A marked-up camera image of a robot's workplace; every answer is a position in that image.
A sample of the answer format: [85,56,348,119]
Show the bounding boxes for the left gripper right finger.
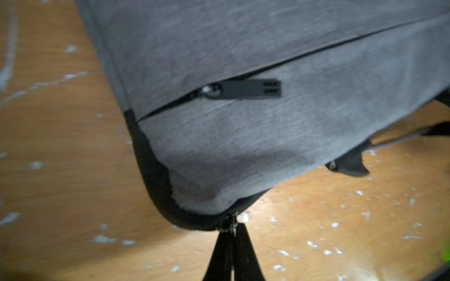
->
[233,223,266,281]

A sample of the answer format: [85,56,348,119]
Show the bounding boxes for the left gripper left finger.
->
[203,231,234,281]

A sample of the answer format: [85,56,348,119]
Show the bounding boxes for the grey laptop bag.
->
[76,1,450,231]

